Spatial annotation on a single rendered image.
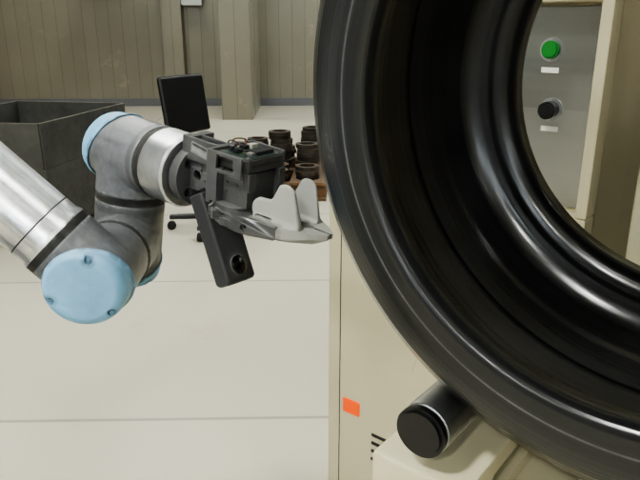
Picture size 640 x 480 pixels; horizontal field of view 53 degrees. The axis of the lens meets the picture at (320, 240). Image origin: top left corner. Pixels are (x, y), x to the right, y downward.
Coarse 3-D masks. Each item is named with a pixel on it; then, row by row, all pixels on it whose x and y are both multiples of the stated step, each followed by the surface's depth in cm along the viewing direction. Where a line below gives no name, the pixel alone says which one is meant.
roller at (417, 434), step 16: (416, 400) 54; (432, 400) 53; (448, 400) 53; (400, 416) 53; (416, 416) 52; (432, 416) 51; (448, 416) 52; (464, 416) 54; (400, 432) 53; (416, 432) 52; (432, 432) 51; (448, 432) 52; (416, 448) 53; (432, 448) 52
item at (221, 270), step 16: (192, 208) 76; (208, 208) 75; (208, 224) 75; (208, 240) 76; (224, 240) 76; (240, 240) 78; (208, 256) 76; (224, 256) 75; (240, 256) 76; (224, 272) 75; (240, 272) 76
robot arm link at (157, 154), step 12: (156, 132) 77; (168, 132) 77; (180, 132) 77; (156, 144) 76; (168, 144) 75; (180, 144) 76; (144, 156) 76; (156, 156) 75; (168, 156) 75; (144, 168) 76; (156, 168) 75; (168, 168) 75; (144, 180) 77; (156, 180) 75; (168, 180) 76; (156, 192) 77; (168, 192) 76; (180, 204) 79
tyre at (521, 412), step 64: (320, 0) 51; (384, 0) 44; (448, 0) 64; (512, 0) 64; (320, 64) 49; (384, 64) 60; (448, 64) 67; (512, 64) 66; (320, 128) 50; (384, 128) 61; (448, 128) 69; (512, 128) 68; (384, 192) 48; (448, 192) 68; (512, 192) 69; (384, 256) 49; (448, 256) 64; (512, 256) 69; (576, 256) 67; (448, 320) 46; (512, 320) 63; (576, 320) 65; (448, 384) 49; (512, 384) 44; (576, 384) 57; (576, 448) 43
